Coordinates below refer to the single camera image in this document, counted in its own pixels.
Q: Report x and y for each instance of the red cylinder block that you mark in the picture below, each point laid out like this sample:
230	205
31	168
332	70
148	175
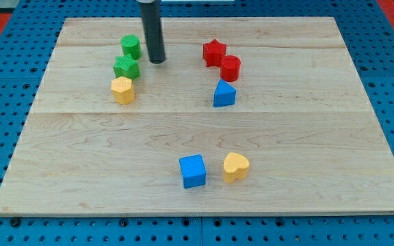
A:
230	68

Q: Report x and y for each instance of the blue triangle block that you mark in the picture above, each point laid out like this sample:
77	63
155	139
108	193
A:
224	94

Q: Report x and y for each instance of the red star block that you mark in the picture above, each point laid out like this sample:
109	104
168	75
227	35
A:
213	52

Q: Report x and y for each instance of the light wooden board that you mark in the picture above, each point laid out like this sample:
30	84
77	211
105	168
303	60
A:
301	117

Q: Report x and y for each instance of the blue cube block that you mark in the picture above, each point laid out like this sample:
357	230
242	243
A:
193	171

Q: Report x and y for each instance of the green star block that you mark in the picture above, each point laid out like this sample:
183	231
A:
126	66

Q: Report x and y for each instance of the yellow hexagon block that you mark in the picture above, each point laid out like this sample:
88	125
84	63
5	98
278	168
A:
122	90

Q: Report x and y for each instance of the green cylinder block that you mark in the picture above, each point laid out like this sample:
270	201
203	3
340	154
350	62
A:
130	45

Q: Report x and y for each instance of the yellow heart block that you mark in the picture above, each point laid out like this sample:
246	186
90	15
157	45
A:
235	166

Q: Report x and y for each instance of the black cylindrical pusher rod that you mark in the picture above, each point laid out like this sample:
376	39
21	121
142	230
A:
151	21

